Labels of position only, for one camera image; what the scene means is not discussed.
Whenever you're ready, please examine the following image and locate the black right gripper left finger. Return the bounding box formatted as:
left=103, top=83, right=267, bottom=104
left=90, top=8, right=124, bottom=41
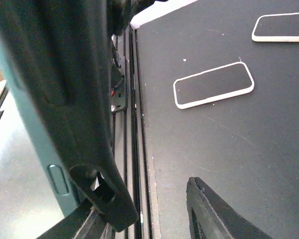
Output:
left=39, top=199, right=110, bottom=239

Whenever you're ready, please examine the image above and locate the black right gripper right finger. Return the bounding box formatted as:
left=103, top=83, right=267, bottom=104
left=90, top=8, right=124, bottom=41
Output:
left=186, top=177, right=271, bottom=239

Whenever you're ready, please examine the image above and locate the phone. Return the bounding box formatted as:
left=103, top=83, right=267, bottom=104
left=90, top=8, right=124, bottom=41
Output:
left=0, top=42, right=80, bottom=239
left=173, top=61, right=255, bottom=110
left=251, top=12, right=299, bottom=42

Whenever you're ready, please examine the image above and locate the phone in pink case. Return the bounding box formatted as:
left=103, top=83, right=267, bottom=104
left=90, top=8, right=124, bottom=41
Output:
left=173, top=61, right=255, bottom=110

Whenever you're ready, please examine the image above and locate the phone in cream case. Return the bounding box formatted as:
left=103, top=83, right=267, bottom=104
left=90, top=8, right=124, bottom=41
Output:
left=251, top=12, right=299, bottom=42

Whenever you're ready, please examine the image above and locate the black aluminium rail frame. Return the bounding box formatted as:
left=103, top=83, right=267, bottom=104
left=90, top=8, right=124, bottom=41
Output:
left=124, top=27, right=161, bottom=239

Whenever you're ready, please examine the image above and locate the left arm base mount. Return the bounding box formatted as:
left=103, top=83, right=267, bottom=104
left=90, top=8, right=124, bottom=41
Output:
left=110, top=35, right=128, bottom=114

